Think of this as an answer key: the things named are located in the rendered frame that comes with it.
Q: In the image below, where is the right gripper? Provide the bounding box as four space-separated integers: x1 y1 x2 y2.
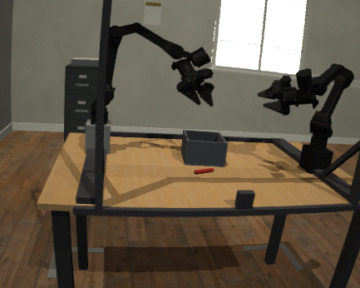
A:
258 80 300 115

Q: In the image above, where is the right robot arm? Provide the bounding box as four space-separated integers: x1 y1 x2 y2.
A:
280 63 354 151

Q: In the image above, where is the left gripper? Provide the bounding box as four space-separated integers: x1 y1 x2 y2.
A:
176 68 215 107

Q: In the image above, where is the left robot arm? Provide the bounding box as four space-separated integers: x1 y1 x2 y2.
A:
91 22 214 124

